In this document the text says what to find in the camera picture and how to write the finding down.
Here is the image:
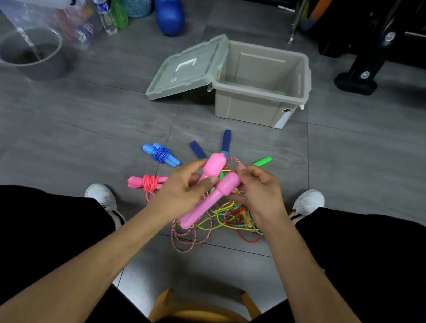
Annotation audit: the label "pink-handled red-white braided rope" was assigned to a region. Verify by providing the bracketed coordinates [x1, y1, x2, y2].
[167, 147, 247, 261]

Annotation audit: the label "person's right leg black trousers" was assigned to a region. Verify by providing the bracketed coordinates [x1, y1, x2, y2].
[242, 195, 426, 323]

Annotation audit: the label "orange and green foam stick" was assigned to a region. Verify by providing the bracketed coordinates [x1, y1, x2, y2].
[299, 0, 340, 36]

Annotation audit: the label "white left shoe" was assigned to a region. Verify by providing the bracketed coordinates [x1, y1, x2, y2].
[80, 182, 132, 232]

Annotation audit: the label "blue-handled jump rope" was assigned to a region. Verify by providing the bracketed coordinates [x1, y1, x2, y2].
[140, 141, 183, 169]

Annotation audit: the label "white right shoe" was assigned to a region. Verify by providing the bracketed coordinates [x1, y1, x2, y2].
[288, 186, 327, 229]

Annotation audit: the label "grey plastic storage box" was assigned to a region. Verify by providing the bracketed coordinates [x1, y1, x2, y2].
[206, 38, 318, 134]

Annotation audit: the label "person's left leg black trousers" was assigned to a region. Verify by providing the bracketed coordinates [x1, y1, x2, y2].
[0, 182, 173, 323]

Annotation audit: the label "green spray bottle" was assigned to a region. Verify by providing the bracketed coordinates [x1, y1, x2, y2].
[99, 0, 134, 31]

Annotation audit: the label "wooden stool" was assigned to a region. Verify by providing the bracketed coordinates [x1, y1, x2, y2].
[147, 276, 266, 323]

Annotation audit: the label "grey-green box lid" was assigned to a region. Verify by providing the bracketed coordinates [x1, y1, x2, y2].
[144, 23, 231, 112]

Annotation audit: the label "clear water bottle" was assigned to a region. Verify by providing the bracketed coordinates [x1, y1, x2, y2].
[82, 0, 123, 36]

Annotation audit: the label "hot pink skipping rope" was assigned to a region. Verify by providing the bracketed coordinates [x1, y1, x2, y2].
[124, 170, 169, 205]

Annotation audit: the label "person's left hand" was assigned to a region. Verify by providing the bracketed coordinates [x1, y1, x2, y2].
[148, 152, 223, 231]

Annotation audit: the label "grey metal bowl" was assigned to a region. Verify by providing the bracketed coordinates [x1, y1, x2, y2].
[0, 21, 76, 86]

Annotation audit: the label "black dumbbell rack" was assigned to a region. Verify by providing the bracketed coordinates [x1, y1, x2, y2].
[311, 0, 426, 106]

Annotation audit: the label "person's right hand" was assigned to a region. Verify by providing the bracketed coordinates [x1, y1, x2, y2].
[221, 161, 297, 237]

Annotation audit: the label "person's right forearm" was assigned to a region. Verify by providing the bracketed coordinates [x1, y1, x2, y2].
[251, 213, 426, 323]

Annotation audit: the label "person's leg black trousers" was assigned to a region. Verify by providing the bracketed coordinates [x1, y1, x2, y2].
[0, 182, 173, 323]
[242, 195, 426, 323]

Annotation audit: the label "person's left forearm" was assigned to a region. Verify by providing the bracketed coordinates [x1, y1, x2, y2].
[0, 181, 179, 323]

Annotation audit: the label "pile of colourful jump ropes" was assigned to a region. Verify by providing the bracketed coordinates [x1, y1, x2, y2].
[175, 123, 281, 246]

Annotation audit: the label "white shoe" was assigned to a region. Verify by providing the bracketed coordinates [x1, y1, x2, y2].
[80, 182, 132, 232]
[288, 186, 327, 229]

